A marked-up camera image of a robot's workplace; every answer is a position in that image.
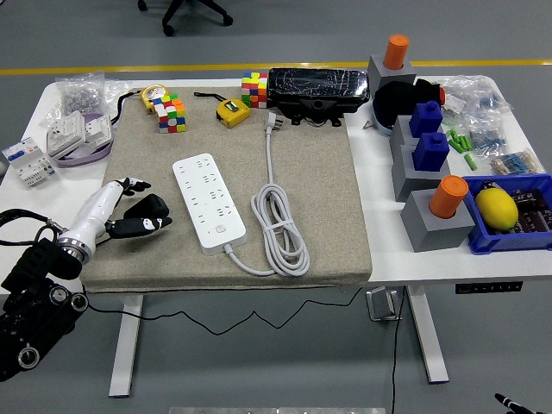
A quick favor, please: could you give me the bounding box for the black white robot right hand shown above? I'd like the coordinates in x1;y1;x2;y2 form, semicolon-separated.
494;392;536;414

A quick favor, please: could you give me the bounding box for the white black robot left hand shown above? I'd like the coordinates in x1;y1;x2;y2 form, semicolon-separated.
67;175;173;254

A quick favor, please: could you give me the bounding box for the black plug adapter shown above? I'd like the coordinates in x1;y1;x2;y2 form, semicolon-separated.
123;193;172;221

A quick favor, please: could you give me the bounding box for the white power strip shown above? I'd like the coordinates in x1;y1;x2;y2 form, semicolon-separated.
172;153;248;255

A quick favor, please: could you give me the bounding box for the black plug cord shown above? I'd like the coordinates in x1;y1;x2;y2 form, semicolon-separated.
79;286;363;336

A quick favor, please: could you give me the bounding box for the white socket panel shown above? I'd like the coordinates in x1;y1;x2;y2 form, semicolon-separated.
84;114;114;147
46;110;87;157

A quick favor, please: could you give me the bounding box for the white circuit breaker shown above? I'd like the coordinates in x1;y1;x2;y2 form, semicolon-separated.
1;136;60;189

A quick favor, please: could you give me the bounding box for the white table leg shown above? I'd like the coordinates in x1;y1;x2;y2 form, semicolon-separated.
405;284;450;385
107;292;144;398

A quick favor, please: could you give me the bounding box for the clear bag of screws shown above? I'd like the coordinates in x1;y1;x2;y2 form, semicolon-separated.
54;72;107;122

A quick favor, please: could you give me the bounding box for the black table control panel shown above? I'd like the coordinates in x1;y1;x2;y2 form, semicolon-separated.
455;280;524;296

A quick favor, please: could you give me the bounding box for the colourful puzzle cube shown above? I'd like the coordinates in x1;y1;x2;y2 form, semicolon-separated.
150;92;187;135
240;71;269;110

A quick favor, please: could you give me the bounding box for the empty clear plastic bag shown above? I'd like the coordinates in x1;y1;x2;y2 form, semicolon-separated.
103;77;131;104

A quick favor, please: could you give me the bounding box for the yellow tape measure clear face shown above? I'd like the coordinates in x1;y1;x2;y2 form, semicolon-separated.
112;84;172;126

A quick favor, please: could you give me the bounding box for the blue plastic bin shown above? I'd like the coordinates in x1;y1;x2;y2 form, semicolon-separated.
461;172;552;255

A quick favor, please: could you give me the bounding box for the silver metal hook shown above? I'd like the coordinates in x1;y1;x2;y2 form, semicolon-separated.
365;286;403;323

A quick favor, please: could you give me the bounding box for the yellow tape measure black window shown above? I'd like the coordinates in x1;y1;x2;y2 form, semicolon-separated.
193;91;252;129

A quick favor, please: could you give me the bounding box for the grey block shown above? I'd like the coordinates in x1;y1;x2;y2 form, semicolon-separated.
391;144;452;203
367;54;418;90
389;114;422;154
399;188;478;254

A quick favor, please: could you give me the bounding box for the yellow lemon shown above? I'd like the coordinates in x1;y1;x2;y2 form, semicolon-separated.
474;187;519;229

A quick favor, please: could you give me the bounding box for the orange cylinder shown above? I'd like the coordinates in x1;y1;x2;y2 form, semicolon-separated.
429;174;470;219
383;34;410;71

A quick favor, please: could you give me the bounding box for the grey-brown mat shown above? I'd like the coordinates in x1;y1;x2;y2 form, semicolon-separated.
79;85;374;294

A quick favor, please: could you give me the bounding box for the black office chair base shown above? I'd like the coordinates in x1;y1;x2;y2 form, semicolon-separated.
136;0;235;38

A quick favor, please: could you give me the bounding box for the bag of tan resistors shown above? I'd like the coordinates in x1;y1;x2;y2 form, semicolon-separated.
489;148;545;177

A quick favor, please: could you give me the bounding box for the black wrapped box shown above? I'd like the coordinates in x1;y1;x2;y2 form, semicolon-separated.
266;67;372;116

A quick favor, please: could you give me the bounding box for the blue block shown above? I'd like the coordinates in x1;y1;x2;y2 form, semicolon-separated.
408;101;444;139
411;131;450;173

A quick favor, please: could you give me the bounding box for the bag of blue resistors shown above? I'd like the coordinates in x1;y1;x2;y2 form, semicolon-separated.
467;122;506;155

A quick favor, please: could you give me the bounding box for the white round base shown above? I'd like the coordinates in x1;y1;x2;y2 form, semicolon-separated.
373;107;400;138

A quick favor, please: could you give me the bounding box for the large clear parts bag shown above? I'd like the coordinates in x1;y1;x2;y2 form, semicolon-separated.
439;75;514;126

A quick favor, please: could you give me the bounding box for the black cloth cap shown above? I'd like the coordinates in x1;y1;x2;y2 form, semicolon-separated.
373;78;443;126

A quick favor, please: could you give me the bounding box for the black hanging cable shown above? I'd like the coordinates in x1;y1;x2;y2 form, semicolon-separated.
390;288;406;414

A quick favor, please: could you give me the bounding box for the white power strip cord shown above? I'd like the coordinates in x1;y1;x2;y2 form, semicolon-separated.
225;110;311;278

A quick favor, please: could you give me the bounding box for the black plastic bracket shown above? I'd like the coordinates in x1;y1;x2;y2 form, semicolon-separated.
275;97;348;129

